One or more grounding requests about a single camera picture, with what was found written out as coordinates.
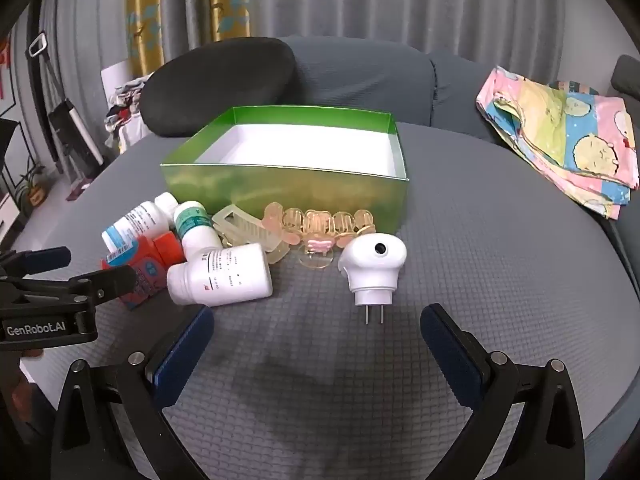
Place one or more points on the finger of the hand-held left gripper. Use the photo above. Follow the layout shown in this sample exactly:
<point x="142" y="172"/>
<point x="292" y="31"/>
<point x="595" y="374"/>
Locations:
<point x="117" y="280"/>
<point x="47" y="258"/>

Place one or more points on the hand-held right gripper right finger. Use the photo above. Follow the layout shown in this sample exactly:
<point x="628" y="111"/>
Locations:
<point x="447" y="350"/>

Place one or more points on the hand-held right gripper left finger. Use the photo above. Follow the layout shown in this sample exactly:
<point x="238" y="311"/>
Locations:
<point x="182" y="360"/>

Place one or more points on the red bottle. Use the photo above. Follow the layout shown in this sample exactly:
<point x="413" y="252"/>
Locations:
<point x="150" y="265"/>

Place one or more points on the white bottle with blue label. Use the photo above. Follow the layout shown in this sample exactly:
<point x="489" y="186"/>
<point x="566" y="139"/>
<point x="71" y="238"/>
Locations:
<point x="132" y="225"/>

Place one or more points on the white bottle with green label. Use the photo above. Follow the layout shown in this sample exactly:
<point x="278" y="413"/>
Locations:
<point x="192" y="225"/>

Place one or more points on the large plain white bottle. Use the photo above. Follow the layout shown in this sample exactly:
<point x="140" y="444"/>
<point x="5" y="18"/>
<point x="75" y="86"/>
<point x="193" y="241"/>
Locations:
<point x="225" y="272"/>

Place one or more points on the white plug-in device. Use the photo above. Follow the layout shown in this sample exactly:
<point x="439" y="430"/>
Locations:
<point x="372" y="265"/>

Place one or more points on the pale translucent comb clip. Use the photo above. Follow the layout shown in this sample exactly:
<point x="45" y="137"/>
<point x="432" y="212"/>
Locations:
<point x="250" y="235"/>

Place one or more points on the amber and pink hair clip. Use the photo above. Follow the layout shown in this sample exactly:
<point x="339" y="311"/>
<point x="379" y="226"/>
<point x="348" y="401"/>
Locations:
<point x="315" y="225"/>

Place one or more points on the green cardboard box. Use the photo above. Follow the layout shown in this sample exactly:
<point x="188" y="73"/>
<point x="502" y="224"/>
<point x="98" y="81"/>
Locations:
<point x="280" y="195"/>

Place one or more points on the grey sofa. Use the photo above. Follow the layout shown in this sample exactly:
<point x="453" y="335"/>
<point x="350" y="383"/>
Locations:
<point x="500" y="260"/>

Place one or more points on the black bag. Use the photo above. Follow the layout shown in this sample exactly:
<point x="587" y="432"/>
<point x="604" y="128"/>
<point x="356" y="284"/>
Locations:
<point x="75" y="135"/>

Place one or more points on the pile of printed clothes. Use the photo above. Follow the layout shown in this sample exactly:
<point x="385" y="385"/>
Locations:
<point x="122" y="120"/>

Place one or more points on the white paper sheet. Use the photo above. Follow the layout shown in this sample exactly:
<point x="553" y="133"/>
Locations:
<point x="115" y="82"/>

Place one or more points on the black cushion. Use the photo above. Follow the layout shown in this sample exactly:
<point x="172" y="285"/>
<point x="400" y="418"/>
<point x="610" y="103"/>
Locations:
<point x="215" y="85"/>

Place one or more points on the printed pastel blanket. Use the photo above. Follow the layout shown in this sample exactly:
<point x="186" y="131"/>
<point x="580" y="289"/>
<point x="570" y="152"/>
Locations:
<point x="575" y="150"/>

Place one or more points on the yellow patterned curtain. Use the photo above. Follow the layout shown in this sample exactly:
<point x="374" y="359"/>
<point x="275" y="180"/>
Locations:
<point x="145" y="10"/>

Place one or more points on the grey curtain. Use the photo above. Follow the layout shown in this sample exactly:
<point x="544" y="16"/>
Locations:
<point x="400" y="0"/>

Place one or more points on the red wall decoration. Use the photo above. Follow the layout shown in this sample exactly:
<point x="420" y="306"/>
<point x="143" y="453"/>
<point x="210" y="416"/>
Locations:
<point x="5" y="70"/>

